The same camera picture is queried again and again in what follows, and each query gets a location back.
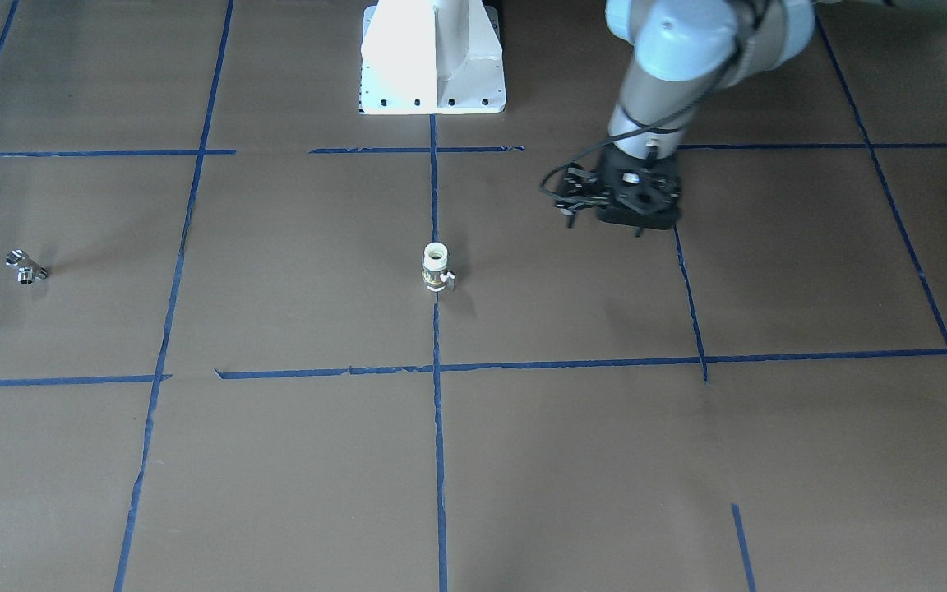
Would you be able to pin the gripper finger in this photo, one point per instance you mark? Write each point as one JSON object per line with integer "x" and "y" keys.
{"x": 578, "y": 190}

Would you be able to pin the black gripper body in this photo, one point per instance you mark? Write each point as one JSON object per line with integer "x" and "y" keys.
{"x": 581, "y": 192}

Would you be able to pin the white brass PPR valve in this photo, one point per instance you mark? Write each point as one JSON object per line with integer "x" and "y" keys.
{"x": 436, "y": 272}

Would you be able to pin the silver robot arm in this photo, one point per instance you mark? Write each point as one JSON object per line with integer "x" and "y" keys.
{"x": 683, "y": 52}

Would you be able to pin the chrome tee pipe fitting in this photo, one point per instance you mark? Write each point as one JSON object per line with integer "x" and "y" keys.
{"x": 28, "y": 271}

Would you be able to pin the brown paper table cover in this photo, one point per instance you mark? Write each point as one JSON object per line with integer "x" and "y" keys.
{"x": 234, "y": 378}

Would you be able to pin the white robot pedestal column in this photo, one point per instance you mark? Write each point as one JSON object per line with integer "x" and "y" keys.
{"x": 423, "y": 57}

